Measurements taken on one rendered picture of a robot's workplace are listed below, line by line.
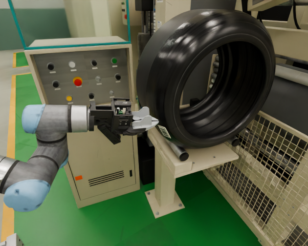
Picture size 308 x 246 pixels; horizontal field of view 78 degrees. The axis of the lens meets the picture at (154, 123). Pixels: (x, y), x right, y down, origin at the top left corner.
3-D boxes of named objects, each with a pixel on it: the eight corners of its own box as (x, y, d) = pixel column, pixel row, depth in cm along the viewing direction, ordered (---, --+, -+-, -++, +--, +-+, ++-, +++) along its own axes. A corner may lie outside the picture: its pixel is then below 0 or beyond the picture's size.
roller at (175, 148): (158, 114, 108) (159, 121, 111) (150, 117, 108) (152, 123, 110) (188, 152, 81) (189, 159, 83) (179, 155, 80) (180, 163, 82)
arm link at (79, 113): (72, 138, 52) (73, 116, 57) (90, 137, 54) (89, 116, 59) (70, 119, 47) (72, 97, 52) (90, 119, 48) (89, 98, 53)
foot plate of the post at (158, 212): (144, 192, 173) (144, 191, 172) (171, 184, 182) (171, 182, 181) (155, 218, 152) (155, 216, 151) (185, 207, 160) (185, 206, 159)
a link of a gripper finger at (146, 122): (165, 118, 56) (134, 118, 53) (159, 131, 60) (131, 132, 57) (162, 111, 58) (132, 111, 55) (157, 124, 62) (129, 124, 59)
